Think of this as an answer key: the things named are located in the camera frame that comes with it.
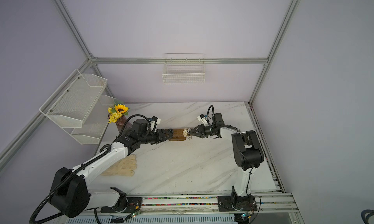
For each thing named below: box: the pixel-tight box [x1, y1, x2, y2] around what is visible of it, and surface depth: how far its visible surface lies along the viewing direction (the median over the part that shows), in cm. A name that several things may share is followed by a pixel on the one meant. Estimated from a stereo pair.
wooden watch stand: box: [168, 128, 187, 142], surface depth 95 cm
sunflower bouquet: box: [107, 100, 131, 124], surface depth 85 cm
